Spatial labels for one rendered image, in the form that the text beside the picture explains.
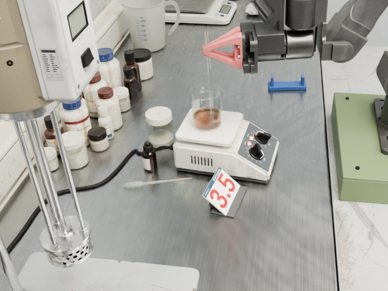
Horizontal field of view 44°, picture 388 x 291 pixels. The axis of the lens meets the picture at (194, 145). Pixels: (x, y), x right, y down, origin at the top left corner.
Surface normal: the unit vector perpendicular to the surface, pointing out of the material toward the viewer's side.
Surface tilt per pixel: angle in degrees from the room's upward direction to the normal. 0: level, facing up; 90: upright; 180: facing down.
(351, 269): 0
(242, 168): 90
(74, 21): 90
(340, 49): 91
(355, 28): 90
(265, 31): 2
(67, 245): 0
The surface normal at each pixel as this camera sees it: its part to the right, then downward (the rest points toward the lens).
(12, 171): 0.98, 0.06
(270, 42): -0.02, 0.57
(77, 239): -0.05, -0.81
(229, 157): -0.29, 0.57
